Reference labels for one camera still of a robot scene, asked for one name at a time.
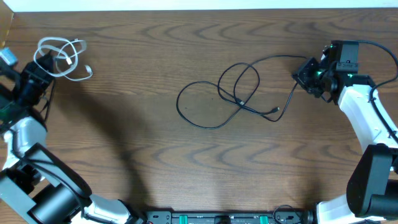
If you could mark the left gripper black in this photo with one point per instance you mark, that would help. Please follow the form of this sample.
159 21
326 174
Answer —
43 66

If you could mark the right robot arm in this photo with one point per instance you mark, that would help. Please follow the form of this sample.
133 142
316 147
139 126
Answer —
371 196

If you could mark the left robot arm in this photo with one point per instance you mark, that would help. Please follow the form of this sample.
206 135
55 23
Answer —
36 184

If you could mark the cardboard panel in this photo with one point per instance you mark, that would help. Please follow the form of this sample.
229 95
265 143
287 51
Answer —
6 17

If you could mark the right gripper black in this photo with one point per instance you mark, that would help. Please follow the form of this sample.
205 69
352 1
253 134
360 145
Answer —
306 79

